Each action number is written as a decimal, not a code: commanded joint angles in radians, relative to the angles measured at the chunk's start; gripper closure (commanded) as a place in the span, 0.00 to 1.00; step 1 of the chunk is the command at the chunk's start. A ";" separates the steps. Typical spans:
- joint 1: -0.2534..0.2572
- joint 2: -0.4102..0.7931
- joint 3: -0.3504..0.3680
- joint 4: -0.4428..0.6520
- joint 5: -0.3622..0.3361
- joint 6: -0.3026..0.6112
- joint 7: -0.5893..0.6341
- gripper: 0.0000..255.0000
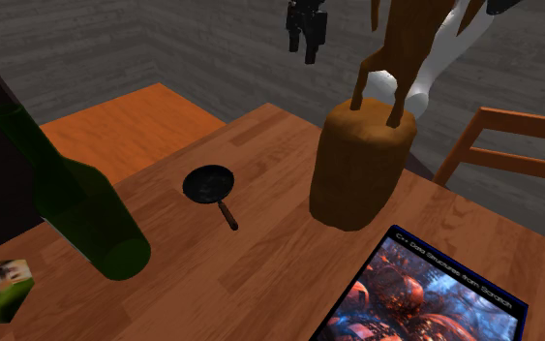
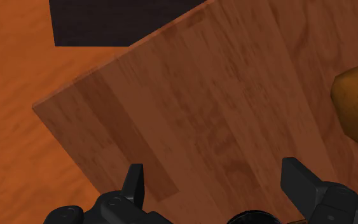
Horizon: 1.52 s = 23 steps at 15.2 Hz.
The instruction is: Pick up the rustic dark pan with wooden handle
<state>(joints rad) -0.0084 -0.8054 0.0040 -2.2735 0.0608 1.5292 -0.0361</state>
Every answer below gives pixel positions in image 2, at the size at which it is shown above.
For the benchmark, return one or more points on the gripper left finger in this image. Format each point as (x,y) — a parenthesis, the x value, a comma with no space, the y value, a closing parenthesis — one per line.
(126,198)

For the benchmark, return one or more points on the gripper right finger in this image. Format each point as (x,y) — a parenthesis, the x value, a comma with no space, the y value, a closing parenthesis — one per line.
(324,195)

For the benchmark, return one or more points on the brown potato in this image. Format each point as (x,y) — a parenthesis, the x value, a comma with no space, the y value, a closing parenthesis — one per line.
(357,105)

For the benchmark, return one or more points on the wooden table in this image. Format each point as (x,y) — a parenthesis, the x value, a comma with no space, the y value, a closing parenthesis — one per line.
(216,108)

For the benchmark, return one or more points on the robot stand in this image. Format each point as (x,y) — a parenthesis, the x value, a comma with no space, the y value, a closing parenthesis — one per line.
(116,21)

